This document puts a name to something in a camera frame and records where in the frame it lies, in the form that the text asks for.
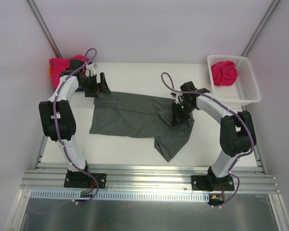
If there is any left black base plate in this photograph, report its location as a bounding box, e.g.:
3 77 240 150
64 171 107 189

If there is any folded blue t-shirt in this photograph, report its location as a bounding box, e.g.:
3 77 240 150
76 88 85 92

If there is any crumpled pink t-shirt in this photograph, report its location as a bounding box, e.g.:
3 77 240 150
211 61 238 86

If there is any folded orange t-shirt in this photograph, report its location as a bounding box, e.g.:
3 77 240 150
49 67 53 77

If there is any dark grey t-shirt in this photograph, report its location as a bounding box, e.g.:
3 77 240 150
90 92 194 162

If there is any white plastic basket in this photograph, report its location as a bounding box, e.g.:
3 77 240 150
207 54 261 106

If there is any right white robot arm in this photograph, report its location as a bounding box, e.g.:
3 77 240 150
171 81 257 192

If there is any folded pink t-shirt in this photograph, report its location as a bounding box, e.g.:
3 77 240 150
49 55 89 89

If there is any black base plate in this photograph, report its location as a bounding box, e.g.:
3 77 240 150
191 174 235 192
64 171 107 189

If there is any white slotted cable duct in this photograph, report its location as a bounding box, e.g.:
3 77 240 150
30 189 209 203

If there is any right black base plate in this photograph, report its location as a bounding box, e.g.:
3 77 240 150
191 174 235 192

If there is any aluminium mounting rail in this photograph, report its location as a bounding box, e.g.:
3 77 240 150
20 163 281 194

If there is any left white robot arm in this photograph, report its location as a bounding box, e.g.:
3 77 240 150
39 59 111 187

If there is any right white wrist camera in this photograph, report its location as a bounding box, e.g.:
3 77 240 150
171 91 184 104

